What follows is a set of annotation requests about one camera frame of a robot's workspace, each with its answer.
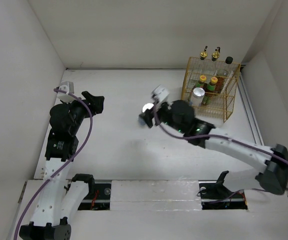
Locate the gold wire basket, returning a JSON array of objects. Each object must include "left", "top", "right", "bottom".
[{"left": 181, "top": 57, "right": 241, "bottom": 122}]

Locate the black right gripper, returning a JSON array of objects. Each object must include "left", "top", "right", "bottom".
[{"left": 138, "top": 99, "right": 185, "bottom": 135}]

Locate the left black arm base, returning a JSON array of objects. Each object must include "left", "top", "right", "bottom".
[{"left": 64, "top": 173, "right": 112, "bottom": 211}]

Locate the clear oil bottle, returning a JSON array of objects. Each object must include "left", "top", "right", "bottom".
[{"left": 196, "top": 45, "right": 208, "bottom": 74}]

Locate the yellow-cap sauce bottle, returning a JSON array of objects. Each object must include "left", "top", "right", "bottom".
[
  {"left": 201, "top": 76, "right": 218, "bottom": 106},
  {"left": 188, "top": 75, "right": 207, "bottom": 99}
]

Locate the aluminium side rail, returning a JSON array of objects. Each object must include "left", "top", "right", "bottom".
[{"left": 238, "top": 71, "right": 265, "bottom": 146}]

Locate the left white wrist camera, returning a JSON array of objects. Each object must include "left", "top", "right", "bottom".
[{"left": 56, "top": 81, "right": 75, "bottom": 103}]

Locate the silver-lid spice jar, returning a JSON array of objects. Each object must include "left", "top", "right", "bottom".
[
  {"left": 189, "top": 87, "right": 205, "bottom": 107},
  {"left": 138, "top": 103, "right": 154, "bottom": 127}
]

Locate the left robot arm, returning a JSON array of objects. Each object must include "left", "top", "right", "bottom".
[{"left": 13, "top": 88, "right": 105, "bottom": 240}]

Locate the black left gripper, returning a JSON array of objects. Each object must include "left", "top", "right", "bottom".
[{"left": 62, "top": 91, "right": 103, "bottom": 135}]

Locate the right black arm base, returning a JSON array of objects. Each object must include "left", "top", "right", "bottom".
[{"left": 196, "top": 170, "right": 248, "bottom": 210}]

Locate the clear bottle black cap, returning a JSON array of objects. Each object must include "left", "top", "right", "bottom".
[{"left": 214, "top": 56, "right": 234, "bottom": 94}]

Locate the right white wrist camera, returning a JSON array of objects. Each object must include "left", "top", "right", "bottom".
[{"left": 151, "top": 85, "right": 170, "bottom": 103}]

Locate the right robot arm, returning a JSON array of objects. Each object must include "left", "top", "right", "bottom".
[{"left": 138, "top": 100, "right": 288, "bottom": 197}]

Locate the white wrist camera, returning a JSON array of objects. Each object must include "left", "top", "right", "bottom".
[
  {"left": 151, "top": 85, "right": 170, "bottom": 103},
  {"left": 56, "top": 81, "right": 75, "bottom": 103}
]

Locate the white foam front board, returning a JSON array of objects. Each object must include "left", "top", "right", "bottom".
[{"left": 110, "top": 180, "right": 202, "bottom": 212}]

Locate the dark-filled gold-spout oil bottle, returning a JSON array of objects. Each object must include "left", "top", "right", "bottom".
[{"left": 210, "top": 47, "right": 221, "bottom": 76}]

